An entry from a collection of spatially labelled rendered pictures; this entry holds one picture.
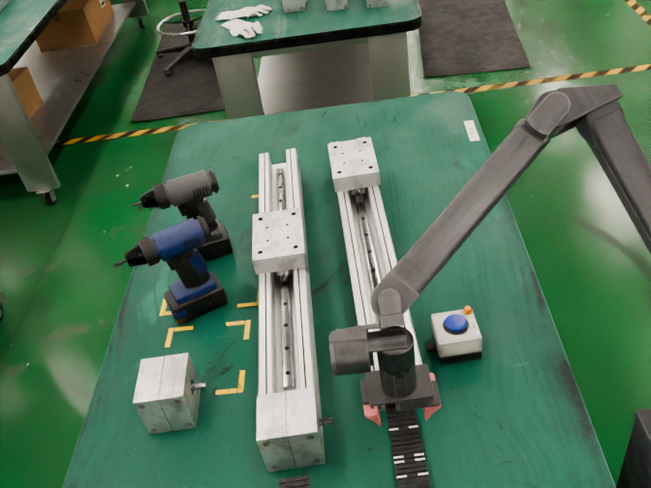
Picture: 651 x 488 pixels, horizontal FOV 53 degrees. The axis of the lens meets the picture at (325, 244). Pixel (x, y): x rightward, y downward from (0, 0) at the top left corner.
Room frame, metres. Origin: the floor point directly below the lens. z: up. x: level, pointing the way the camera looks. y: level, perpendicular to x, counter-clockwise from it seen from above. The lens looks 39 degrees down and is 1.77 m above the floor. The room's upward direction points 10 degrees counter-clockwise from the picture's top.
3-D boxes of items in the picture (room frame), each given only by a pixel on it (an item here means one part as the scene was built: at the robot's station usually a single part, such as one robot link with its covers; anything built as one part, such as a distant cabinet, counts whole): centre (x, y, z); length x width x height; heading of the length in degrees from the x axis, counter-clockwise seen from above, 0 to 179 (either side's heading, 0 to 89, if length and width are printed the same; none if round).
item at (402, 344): (0.66, -0.07, 1.00); 0.07 x 0.06 x 0.07; 85
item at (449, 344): (0.82, -0.20, 0.81); 0.10 x 0.08 x 0.06; 88
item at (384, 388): (0.66, -0.08, 0.94); 0.10 x 0.07 x 0.07; 87
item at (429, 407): (0.66, -0.10, 0.86); 0.07 x 0.07 x 0.09; 87
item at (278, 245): (1.12, 0.10, 0.87); 0.16 x 0.11 x 0.07; 178
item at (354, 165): (1.36, -0.10, 0.87); 0.16 x 0.11 x 0.07; 178
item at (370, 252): (1.11, -0.09, 0.82); 0.80 x 0.10 x 0.09; 178
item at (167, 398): (0.80, 0.32, 0.83); 0.11 x 0.10 x 0.10; 87
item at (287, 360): (1.12, 0.10, 0.82); 0.80 x 0.10 x 0.09; 178
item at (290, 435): (0.67, 0.10, 0.83); 0.12 x 0.09 x 0.10; 88
